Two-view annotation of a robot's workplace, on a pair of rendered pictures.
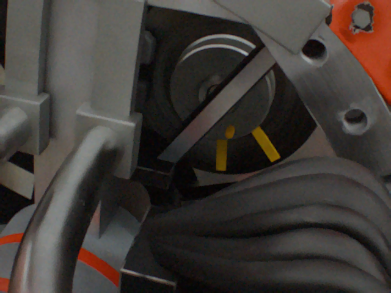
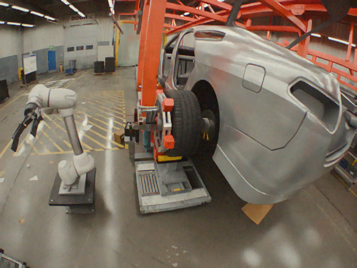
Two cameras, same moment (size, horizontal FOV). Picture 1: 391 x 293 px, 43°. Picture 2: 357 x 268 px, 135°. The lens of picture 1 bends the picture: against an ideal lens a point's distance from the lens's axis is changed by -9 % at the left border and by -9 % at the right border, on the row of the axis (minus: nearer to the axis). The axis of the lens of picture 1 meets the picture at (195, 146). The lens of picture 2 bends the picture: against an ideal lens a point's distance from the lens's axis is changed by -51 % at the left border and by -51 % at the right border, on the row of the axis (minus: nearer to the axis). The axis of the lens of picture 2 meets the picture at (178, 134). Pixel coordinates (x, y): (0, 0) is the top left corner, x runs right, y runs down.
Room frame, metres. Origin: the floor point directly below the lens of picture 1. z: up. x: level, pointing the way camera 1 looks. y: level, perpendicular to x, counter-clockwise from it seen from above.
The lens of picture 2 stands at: (-0.10, -1.16, 1.51)
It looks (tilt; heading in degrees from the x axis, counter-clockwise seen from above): 30 degrees down; 64
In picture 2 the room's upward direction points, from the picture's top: 9 degrees clockwise
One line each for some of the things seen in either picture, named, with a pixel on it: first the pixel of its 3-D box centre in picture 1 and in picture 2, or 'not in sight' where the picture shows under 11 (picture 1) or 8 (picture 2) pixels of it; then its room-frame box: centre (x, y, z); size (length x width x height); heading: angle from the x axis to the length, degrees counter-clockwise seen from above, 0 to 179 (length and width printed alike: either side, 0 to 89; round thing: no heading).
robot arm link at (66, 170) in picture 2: not in sight; (66, 170); (-0.69, -0.06, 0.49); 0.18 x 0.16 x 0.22; 22
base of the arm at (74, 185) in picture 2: not in sight; (70, 182); (-0.70, -0.08, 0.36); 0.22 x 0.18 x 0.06; 85
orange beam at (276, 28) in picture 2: not in sight; (271, 28); (3.08, 1.23, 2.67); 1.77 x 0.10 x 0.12; 84
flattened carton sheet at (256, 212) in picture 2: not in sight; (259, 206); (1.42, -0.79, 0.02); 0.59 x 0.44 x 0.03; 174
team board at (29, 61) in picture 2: not in sight; (30, 69); (-5.47, 7.57, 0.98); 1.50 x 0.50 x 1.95; 88
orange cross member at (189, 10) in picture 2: not in sight; (203, 18); (1.82, 2.32, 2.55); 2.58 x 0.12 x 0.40; 174
